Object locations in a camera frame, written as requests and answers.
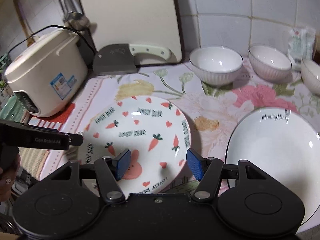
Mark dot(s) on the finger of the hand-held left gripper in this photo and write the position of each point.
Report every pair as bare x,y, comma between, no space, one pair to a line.
76,140

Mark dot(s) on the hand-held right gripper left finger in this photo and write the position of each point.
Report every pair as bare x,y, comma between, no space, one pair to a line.
123,163

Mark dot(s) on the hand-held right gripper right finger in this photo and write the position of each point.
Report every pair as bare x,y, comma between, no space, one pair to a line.
195,165

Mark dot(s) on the carrot print white plate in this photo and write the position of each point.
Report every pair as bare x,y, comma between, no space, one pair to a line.
145,125

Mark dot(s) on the white ribbed bowl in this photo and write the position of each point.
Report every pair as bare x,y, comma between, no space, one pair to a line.
215,62
311,75
270,60

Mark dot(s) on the person's left hand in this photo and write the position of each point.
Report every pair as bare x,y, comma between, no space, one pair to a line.
7,186

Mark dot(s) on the green ribbed glass dish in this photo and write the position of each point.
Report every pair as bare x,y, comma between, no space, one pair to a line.
12,110

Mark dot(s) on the floral tablecloth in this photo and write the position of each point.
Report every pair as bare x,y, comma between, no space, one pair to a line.
215,105

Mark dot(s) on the cream rice cooker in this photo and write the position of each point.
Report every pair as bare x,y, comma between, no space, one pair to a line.
42,67

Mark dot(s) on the large white black-rimmed plate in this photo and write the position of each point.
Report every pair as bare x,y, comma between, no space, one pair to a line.
272,140

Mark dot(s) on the steel ladle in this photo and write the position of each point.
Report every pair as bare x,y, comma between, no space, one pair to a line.
78,21

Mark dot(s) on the cream cutting board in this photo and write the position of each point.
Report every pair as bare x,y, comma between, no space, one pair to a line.
130,12

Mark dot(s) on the white seasoning packet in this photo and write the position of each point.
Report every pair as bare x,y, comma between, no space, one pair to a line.
300,45

